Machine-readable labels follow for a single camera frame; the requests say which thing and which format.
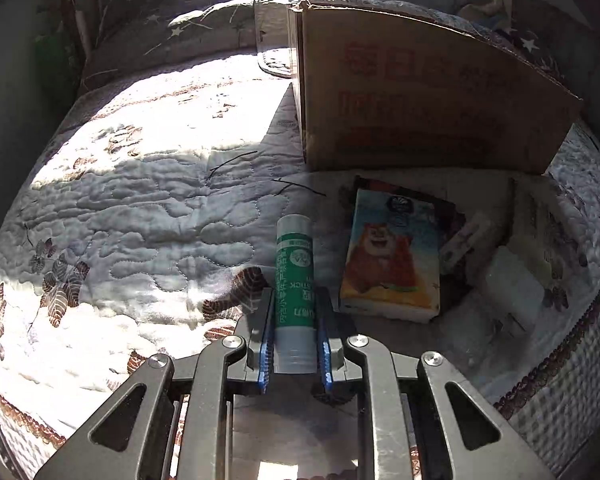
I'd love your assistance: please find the green glue stick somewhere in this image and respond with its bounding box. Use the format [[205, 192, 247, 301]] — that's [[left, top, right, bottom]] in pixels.
[[274, 214, 315, 375]]

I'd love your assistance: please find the clear plastic container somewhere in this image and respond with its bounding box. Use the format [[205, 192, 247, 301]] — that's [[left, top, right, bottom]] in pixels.
[[252, 0, 306, 81]]

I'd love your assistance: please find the quilted leaf print bedspread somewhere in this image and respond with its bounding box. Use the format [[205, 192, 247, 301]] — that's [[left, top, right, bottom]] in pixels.
[[0, 35, 600, 480]]

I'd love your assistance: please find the cardboard box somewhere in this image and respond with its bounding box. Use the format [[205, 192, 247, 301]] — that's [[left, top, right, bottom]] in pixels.
[[286, 0, 583, 176]]

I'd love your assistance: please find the white paper packet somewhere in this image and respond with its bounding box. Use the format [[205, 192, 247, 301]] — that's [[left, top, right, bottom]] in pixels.
[[505, 177, 588, 288]]

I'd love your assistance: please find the white rectangular packet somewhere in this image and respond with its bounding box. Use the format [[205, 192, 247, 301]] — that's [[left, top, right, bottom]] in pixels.
[[472, 246, 546, 341]]

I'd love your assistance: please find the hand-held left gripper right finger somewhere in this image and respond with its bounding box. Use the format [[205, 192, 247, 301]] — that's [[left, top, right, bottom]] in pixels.
[[312, 287, 556, 480]]

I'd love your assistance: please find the dark flat packet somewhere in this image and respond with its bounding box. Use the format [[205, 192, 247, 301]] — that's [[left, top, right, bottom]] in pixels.
[[351, 175, 467, 241]]

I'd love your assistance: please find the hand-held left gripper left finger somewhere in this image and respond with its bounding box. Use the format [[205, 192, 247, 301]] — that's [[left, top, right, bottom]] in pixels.
[[32, 287, 277, 480]]

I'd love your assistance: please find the small white tube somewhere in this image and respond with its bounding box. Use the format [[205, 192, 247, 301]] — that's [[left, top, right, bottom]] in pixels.
[[439, 212, 492, 273]]

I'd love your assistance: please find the bear print tissue pack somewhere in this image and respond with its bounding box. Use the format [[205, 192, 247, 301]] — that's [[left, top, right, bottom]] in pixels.
[[339, 188, 442, 324]]

